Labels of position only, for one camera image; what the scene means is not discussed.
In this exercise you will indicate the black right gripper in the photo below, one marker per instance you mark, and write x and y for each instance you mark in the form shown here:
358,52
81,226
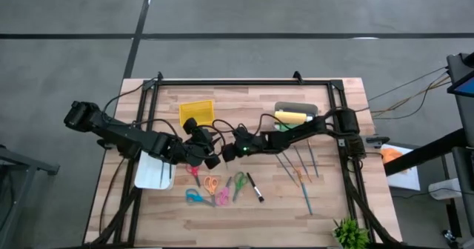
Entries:
246,145

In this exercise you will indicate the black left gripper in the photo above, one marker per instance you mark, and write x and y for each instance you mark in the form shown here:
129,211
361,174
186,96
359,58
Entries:
196,149

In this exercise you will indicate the black makeup brush silver ferrule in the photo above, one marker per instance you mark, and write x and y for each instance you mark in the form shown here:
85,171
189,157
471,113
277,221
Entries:
255,188

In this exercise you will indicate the black marker pen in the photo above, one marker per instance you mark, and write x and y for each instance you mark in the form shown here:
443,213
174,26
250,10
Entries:
170,170

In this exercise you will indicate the thin blue paintbrush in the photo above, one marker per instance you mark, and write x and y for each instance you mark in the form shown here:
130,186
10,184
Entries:
287,170
303,164
313,159
290,162

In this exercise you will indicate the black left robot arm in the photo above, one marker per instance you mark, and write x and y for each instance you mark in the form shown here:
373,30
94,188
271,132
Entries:
126,134

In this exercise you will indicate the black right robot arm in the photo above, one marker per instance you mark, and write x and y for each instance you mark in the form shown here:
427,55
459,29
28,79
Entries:
296,130

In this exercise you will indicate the yellow plastic basket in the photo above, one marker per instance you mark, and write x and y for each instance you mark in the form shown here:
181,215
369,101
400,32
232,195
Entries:
196,110

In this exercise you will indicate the white plastic bin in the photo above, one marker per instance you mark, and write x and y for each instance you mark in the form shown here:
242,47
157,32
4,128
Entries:
148,175

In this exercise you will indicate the grey plastic bin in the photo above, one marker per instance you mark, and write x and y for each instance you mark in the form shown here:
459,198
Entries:
296,105

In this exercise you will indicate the green plant white pot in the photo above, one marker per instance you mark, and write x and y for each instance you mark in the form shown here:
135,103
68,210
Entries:
350,236

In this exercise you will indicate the orange object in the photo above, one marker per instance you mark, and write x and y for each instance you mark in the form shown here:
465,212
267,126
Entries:
392,155

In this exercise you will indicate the white box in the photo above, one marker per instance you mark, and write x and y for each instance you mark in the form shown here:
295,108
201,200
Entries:
407,178

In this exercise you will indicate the grey metal stand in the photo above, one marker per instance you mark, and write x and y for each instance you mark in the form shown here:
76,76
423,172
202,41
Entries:
29,163

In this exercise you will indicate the black desk stand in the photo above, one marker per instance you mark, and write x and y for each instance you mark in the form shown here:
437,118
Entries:
426,152

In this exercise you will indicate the white device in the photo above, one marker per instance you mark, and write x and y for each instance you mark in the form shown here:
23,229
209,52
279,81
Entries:
444,189

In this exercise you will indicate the monitor with blue screen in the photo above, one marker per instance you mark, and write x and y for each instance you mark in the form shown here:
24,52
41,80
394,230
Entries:
466,87

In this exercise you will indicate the black aluminium frame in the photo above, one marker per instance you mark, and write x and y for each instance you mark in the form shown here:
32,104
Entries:
240,82

